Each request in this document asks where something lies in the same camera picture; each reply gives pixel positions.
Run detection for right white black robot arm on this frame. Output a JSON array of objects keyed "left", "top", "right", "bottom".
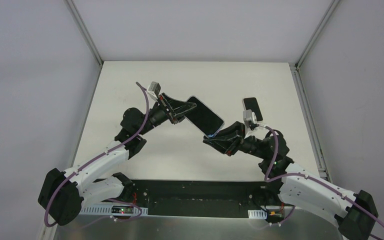
[{"left": 203, "top": 121, "right": 379, "bottom": 240}]

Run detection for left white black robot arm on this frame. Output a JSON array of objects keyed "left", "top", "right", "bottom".
[{"left": 38, "top": 93, "right": 197, "bottom": 227}]

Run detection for black phone with pink edge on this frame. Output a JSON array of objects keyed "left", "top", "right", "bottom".
[{"left": 242, "top": 97, "right": 263, "bottom": 122}]

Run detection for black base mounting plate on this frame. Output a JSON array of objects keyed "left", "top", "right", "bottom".
[{"left": 100, "top": 179, "right": 296, "bottom": 219}]

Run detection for right circuit board orange connector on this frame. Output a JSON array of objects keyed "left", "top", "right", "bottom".
[{"left": 265, "top": 209, "right": 284, "bottom": 223}]

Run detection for shiny metal front panel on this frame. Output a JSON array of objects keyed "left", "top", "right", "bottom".
[{"left": 54, "top": 210, "right": 342, "bottom": 240}]

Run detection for left green circuit board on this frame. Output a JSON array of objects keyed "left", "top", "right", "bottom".
[{"left": 111, "top": 205, "right": 135, "bottom": 216}]

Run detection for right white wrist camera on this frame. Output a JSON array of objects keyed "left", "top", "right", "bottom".
[{"left": 243, "top": 109, "right": 259, "bottom": 133}]

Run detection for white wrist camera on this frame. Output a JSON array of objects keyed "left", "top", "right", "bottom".
[
  {"left": 243, "top": 109, "right": 259, "bottom": 133},
  {"left": 146, "top": 81, "right": 161, "bottom": 102}
]

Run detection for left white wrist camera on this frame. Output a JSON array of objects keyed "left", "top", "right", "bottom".
[{"left": 146, "top": 81, "right": 161, "bottom": 102}]

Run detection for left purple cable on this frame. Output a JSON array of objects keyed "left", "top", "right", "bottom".
[{"left": 43, "top": 81, "right": 151, "bottom": 228}]

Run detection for purple cable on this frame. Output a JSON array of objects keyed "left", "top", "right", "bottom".
[
  {"left": 43, "top": 81, "right": 151, "bottom": 228},
  {"left": 251, "top": 123, "right": 384, "bottom": 240}
]

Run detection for right white slotted cable duct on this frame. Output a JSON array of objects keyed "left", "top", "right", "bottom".
[{"left": 247, "top": 209, "right": 268, "bottom": 220}]

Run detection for white slotted cable duct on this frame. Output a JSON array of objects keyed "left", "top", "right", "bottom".
[
  {"left": 79, "top": 204, "right": 149, "bottom": 217},
  {"left": 247, "top": 209, "right": 268, "bottom": 220}
]

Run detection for right aluminium frame rail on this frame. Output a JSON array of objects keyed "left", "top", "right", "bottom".
[{"left": 288, "top": 0, "right": 359, "bottom": 240}]

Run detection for aluminium frame rail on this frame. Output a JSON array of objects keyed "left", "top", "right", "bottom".
[
  {"left": 288, "top": 0, "right": 359, "bottom": 240},
  {"left": 39, "top": 0, "right": 104, "bottom": 240}
]

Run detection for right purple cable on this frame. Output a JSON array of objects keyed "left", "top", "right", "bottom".
[{"left": 251, "top": 123, "right": 384, "bottom": 240}]

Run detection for left white slotted cable duct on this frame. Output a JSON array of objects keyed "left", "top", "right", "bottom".
[{"left": 79, "top": 204, "right": 149, "bottom": 217}]

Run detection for left aluminium frame rail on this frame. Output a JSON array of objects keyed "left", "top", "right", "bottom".
[{"left": 39, "top": 0, "right": 104, "bottom": 240}]

